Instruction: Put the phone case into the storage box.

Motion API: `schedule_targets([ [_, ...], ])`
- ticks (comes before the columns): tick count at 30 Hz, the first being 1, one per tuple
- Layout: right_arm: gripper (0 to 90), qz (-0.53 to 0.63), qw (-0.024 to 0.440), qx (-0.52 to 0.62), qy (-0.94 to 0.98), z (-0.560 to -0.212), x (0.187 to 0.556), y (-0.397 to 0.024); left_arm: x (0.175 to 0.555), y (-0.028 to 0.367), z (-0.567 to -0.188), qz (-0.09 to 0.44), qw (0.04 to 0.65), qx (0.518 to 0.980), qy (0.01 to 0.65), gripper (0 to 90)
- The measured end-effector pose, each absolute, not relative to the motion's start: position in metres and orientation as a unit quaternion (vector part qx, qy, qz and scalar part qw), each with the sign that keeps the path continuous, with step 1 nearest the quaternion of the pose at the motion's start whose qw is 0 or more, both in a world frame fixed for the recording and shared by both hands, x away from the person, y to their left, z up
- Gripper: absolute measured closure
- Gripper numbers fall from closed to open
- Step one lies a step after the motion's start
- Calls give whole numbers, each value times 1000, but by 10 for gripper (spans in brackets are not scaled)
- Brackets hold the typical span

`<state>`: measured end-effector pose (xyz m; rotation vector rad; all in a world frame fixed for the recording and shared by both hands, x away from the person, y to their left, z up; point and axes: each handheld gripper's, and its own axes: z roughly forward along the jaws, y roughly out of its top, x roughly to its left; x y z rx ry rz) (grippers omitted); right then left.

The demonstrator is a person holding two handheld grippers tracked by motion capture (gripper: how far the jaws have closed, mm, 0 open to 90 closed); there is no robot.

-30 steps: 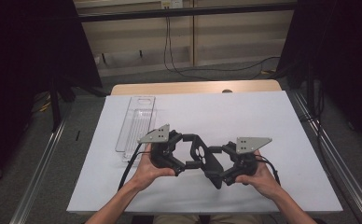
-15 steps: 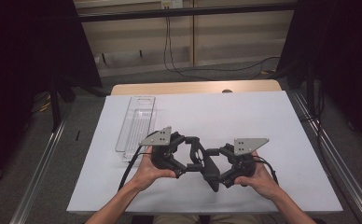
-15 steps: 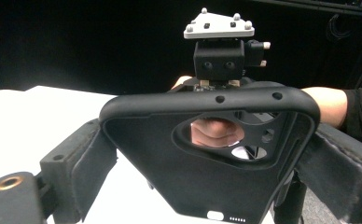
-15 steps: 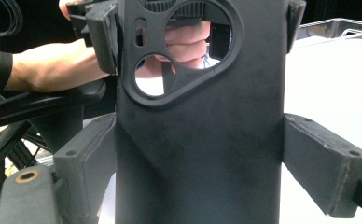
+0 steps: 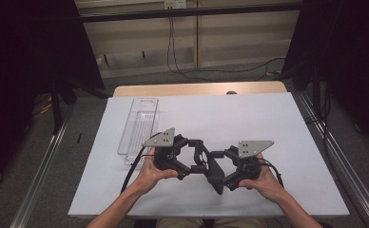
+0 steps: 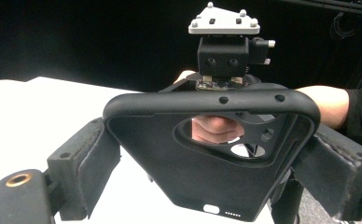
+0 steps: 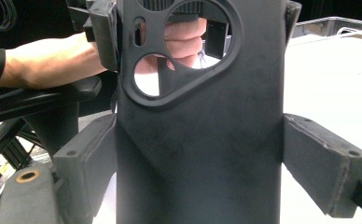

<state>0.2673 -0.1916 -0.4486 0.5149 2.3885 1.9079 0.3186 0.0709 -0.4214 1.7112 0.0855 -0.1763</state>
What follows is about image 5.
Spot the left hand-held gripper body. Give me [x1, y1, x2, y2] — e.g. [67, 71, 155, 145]
[142, 127, 181, 172]

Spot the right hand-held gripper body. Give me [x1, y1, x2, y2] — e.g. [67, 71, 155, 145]
[227, 140, 275, 182]

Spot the black case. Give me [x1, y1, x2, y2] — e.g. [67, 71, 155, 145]
[188, 140, 226, 196]

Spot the clear plastic storage bin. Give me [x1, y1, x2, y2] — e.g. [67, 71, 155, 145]
[117, 97, 160, 166]

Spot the person's right hand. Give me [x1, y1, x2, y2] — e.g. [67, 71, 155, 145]
[238, 153, 284, 204]

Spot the person's left hand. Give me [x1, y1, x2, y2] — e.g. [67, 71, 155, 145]
[134, 147, 179, 196]

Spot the white table cover board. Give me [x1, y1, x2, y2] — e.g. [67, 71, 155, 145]
[68, 92, 351, 219]

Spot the wooden table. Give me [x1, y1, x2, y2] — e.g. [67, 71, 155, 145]
[112, 81, 288, 98]

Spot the black metal stand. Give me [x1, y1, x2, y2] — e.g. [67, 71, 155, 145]
[49, 72, 112, 136]

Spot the black curtain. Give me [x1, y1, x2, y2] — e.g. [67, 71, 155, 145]
[0, 0, 105, 198]
[281, 0, 369, 160]

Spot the long wooden desk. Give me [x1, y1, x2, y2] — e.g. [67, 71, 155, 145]
[74, 0, 303, 24]

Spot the right hand-held gripper cable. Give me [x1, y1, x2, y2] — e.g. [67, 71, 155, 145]
[258, 158, 284, 188]

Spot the hand-held gripper cable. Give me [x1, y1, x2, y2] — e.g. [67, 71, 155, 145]
[120, 132, 162, 195]
[258, 158, 284, 188]

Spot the left hand-held gripper cable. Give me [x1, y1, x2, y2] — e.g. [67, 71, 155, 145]
[120, 132, 162, 195]

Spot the metal floor rail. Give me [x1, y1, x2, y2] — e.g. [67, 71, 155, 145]
[295, 91, 369, 228]
[10, 117, 71, 228]

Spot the black wall cable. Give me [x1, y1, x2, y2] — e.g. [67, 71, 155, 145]
[170, 8, 286, 74]
[165, 8, 205, 82]

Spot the white wall socket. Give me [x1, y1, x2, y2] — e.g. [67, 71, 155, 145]
[164, 0, 187, 10]

